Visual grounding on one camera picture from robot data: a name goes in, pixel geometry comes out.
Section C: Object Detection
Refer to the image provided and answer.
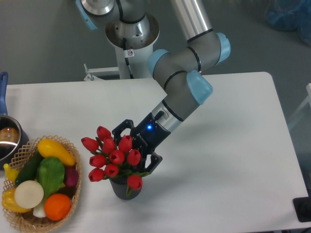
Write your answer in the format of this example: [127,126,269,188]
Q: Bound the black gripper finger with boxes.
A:
[112,119,136,146]
[137,152,163,174]

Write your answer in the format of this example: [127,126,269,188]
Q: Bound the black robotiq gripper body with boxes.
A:
[130,113,171,155]

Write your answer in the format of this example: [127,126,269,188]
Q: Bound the red tulip bouquet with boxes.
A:
[81,126,149,182]

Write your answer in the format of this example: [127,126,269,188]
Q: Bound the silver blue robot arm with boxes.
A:
[76,0,231,173]

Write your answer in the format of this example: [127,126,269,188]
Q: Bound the dark grey ribbed vase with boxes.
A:
[109,170,143,200]

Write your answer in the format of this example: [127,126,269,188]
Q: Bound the purple red onion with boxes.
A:
[64,167,79,187]

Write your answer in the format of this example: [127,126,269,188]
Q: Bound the yellow squash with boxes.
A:
[37,138,76,166]

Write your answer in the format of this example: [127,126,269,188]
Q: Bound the green lettuce leaf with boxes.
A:
[37,157,65,201]

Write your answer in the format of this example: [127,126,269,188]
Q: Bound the orange fruit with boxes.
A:
[44,193,71,221]

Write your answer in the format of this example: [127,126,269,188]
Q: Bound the green cucumber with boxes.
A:
[15,151,44,186]

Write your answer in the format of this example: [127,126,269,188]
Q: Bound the white round radish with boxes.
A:
[14,180,44,209]

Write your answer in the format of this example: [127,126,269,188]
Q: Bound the yellow banana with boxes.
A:
[3,164,19,183]

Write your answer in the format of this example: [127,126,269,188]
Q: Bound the woven wicker basket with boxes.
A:
[1,135,82,233]

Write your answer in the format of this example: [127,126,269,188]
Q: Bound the yellow bell pepper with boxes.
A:
[1,188,31,213]

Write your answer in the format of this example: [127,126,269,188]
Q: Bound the black device at table edge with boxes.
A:
[293,197,311,222]

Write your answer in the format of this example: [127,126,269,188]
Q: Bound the blue plastic bag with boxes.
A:
[264,0,311,46]

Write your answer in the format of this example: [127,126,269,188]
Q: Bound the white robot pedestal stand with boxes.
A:
[84,43,154,81]

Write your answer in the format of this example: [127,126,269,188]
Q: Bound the blue handled saucepan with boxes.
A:
[0,71,29,170]

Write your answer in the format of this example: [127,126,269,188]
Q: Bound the white frame at right edge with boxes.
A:
[287,83,311,130]

